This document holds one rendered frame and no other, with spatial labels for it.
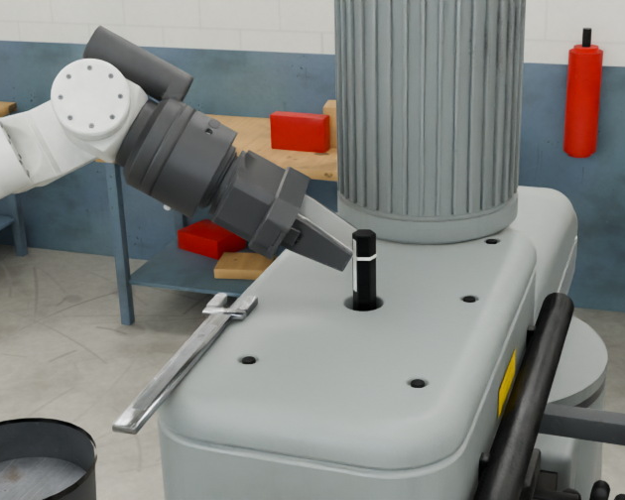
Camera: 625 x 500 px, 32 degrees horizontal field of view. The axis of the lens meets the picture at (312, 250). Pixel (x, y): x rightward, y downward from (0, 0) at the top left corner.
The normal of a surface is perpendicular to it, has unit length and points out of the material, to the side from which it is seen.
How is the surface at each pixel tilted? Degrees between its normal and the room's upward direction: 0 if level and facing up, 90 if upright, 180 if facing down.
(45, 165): 57
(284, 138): 90
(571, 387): 0
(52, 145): 65
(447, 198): 90
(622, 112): 90
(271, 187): 30
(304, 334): 0
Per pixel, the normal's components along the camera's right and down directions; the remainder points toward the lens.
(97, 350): -0.03, -0.93
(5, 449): 0.44, 0.26
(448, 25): 0.11, 0.37
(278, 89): -0.33, 0.36
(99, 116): 0.14, -0.06
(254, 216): -0.10, 0.37
